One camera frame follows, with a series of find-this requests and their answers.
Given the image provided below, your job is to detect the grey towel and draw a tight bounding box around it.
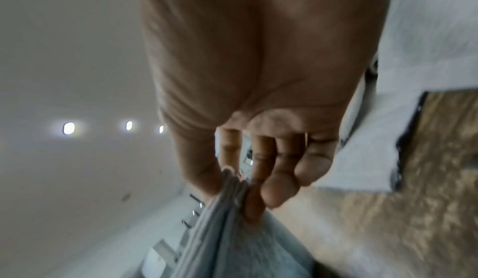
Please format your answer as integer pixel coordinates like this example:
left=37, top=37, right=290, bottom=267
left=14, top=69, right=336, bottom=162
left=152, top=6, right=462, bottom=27
left=170, top=167, right=315, bottom=278

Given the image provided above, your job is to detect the black bed frame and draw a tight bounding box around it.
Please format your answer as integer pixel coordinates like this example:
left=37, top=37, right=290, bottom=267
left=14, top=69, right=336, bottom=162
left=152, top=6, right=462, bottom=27
left=389, top=91, right=429, bottom=194

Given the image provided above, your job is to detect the person's right hand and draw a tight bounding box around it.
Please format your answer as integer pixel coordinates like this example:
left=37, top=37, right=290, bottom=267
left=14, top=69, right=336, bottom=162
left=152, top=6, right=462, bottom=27
left=137, top=0, right=395, bottom=222

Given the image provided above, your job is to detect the white bed sheet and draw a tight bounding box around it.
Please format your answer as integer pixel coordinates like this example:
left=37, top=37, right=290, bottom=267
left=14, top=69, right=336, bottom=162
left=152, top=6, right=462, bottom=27
left=317, top=0, right=478, bottom=195

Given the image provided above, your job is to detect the white wall fixture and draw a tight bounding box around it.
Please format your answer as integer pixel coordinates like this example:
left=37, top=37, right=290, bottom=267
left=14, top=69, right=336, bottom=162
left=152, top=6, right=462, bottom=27
left=143, top=239, right=179, bottom=278

